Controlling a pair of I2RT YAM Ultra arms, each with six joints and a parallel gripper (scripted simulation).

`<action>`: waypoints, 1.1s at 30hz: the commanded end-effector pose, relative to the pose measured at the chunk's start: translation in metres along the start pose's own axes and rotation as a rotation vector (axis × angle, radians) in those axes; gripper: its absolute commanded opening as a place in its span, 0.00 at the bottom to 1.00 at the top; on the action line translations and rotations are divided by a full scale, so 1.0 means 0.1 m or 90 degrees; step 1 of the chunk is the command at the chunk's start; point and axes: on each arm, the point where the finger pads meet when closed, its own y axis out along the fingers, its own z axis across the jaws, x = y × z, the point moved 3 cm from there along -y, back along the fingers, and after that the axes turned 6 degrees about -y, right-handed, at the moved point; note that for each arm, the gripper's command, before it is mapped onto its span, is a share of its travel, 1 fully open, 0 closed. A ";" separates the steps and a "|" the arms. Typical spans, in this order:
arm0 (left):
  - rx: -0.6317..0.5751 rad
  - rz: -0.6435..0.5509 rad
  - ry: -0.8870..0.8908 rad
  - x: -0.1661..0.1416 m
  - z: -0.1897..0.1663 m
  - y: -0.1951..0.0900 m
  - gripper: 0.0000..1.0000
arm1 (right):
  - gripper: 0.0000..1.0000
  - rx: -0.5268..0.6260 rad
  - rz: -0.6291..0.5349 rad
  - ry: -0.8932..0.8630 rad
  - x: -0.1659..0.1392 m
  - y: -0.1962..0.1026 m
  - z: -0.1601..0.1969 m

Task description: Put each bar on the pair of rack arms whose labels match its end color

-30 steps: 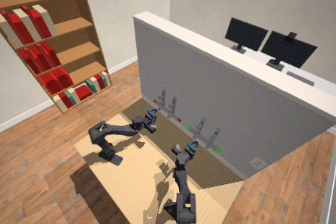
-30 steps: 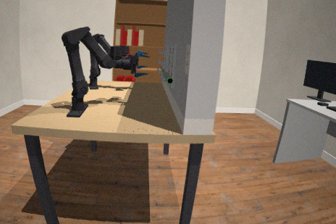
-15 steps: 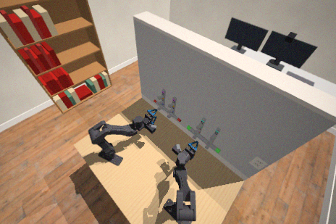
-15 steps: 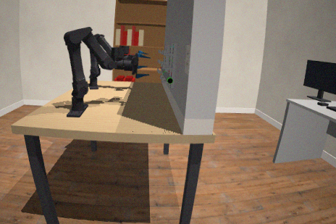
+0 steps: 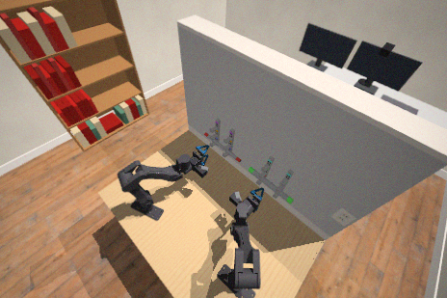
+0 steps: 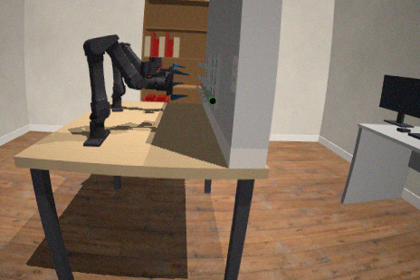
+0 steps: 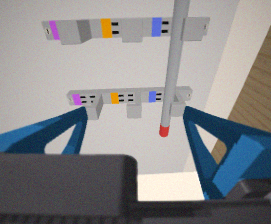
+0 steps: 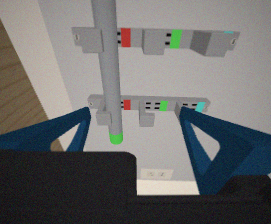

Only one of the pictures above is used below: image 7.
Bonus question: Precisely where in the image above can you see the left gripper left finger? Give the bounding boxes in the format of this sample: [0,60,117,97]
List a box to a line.
[0,107,88,154]

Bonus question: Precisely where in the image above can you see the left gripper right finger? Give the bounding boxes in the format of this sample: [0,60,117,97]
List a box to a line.
[183,106,271,200]

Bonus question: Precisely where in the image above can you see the grey metal bar with red end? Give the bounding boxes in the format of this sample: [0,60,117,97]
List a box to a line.
[159,0,190,137]

